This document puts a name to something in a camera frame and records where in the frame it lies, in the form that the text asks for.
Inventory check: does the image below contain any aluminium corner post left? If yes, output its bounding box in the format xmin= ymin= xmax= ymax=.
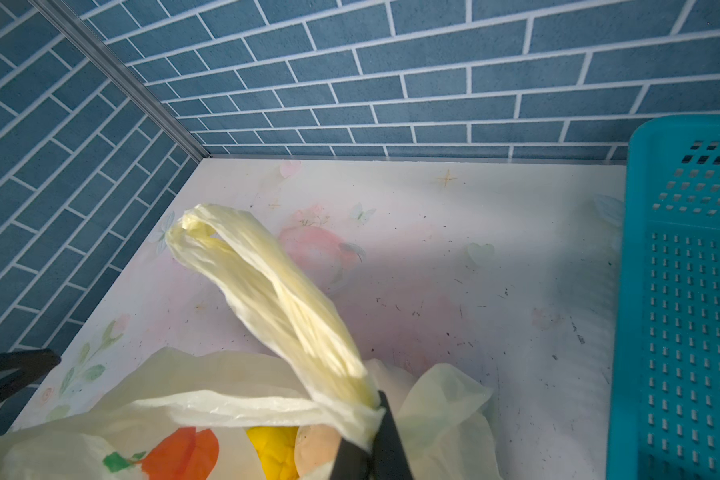
xmin=29 ymin=0 xmax=211 ymax=163

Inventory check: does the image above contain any beige toy fruit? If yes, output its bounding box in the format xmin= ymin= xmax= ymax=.
xmin=294 ymin=424 xmax=342 ymax=478

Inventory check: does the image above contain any teal perforated plastic basket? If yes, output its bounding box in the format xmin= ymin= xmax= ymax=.
xmin=606 ymin=115 xmax=720 ymax=479

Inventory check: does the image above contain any yellow toy fruit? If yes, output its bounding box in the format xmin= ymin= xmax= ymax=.
xmin=246 ymin=427 xmax=299 ymax=480

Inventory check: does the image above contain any yellow printed plastic bag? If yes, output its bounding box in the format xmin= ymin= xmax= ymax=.
xmin=0 ymin=204 xmax=499 ymax=479

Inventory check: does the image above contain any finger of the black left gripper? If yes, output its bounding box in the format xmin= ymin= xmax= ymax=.
xmin=0 ymin=349 xmax=61 ymax=403

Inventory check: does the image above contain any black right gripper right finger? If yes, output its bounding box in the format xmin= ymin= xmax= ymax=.
xmin=370 ymin=391 xmax=414 ymax=480

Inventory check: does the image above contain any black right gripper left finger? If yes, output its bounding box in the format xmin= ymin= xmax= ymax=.
xmin=329 ymin=440 xmax=371 ymax=480

